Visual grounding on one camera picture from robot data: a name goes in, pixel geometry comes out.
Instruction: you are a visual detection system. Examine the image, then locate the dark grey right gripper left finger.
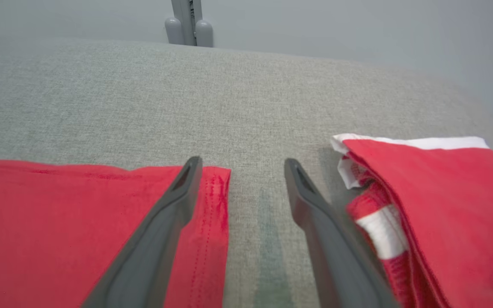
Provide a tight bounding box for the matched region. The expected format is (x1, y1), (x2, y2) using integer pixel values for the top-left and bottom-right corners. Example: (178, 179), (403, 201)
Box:
(82, 156), (203, 308)

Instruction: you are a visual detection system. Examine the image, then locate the red garment with white hem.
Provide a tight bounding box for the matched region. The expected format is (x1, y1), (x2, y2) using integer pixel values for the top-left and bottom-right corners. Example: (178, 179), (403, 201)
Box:
(330, 133), (493, 308)

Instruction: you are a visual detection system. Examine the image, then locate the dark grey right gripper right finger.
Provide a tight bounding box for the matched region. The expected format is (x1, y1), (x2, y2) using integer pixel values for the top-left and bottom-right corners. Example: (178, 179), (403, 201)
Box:
(284, 157), (401, 308)

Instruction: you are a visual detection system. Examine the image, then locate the red garment with white stripes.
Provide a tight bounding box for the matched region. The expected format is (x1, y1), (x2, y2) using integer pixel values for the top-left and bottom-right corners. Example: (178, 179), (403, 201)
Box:
(0, 158), (232, 308)

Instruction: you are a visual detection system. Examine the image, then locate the grey rounded post foot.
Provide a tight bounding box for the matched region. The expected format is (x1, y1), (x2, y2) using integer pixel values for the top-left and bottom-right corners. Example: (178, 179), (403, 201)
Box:
(164, 17), (183, 45)
(195, 20), (214, 47)

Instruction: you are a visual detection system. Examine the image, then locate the grey vertical partition post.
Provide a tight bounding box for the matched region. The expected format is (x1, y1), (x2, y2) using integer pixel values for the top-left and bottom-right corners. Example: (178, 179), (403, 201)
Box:
(171, 0), (203, 46)

